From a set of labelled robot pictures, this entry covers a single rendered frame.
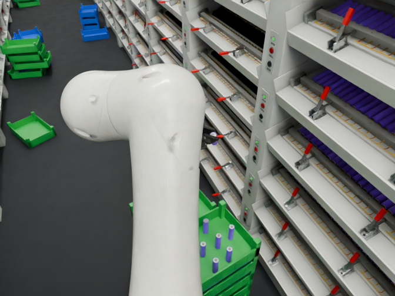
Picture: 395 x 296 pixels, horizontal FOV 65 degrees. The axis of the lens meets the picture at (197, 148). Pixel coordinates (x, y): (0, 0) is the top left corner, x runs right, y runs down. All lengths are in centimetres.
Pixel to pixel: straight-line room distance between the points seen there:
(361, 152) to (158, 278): 58
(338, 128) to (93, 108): 63
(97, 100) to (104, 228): 139
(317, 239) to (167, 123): 82
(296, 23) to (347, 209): 52
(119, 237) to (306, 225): 99
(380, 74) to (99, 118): 56
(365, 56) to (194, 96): 49
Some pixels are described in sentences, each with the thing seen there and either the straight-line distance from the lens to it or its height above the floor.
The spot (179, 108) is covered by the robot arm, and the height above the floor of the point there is 120.
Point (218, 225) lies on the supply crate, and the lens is 114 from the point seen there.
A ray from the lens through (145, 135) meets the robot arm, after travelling 39.
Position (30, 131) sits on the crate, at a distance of 262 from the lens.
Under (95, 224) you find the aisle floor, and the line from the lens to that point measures 182.
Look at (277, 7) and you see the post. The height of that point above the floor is 115.
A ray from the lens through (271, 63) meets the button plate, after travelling 100.
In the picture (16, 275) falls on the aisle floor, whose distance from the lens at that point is 180.
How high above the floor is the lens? 140
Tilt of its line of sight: 40 degrees down
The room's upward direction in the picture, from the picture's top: straight up
